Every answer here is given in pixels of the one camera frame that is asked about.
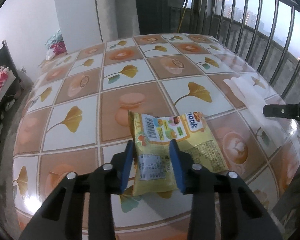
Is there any pile of colourful clothes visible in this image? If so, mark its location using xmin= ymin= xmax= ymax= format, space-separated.
xmin=45 ymin=30 xmax=66 ymax=61

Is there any bed with pink bedding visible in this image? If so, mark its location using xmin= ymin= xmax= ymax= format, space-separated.
xmin=0 ymin=40 xmax=23 ymax=135

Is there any yellow snack packet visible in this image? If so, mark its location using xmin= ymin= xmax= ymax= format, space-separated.
xmin=128 ymin=111 xmax=228 ymax=196

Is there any dark cabinet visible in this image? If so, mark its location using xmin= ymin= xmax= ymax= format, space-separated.
xmin=136 ymin=0 xmax=186 ymax=35

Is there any ginkgo patterned tablecloth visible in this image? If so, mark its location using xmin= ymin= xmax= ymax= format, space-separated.
xmin=12 ymin=34 xmax=300 ymax=229

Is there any clear plastic bag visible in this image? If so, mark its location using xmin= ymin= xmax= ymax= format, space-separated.
xmin=223 ymin=76 xmax=300 ymax=150

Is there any metal balcony railing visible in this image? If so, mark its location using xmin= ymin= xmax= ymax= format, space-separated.
xmin=168 ymin=0 xmax=300 ymax=103

